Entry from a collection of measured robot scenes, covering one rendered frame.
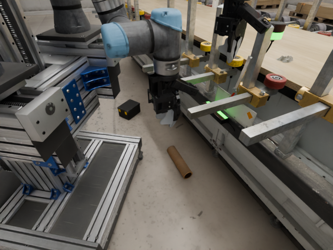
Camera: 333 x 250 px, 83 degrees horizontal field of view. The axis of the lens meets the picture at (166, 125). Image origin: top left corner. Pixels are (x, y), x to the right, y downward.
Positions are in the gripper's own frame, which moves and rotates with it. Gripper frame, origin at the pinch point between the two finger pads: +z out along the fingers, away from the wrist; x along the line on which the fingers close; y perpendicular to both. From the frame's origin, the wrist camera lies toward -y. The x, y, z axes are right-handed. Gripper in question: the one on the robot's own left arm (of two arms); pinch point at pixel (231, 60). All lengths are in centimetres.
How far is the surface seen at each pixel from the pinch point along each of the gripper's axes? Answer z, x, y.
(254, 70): 4.1, -7.4, -6.8
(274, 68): 9.0, -27.3, -8.4
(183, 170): 92, -5, 21
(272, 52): 9.0, -48.5, 1.1
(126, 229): 99, 50, 20
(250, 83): 9.8, -7.5, -6.9
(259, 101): 14.2, -4.1, -13.4
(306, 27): 9, -127, 5
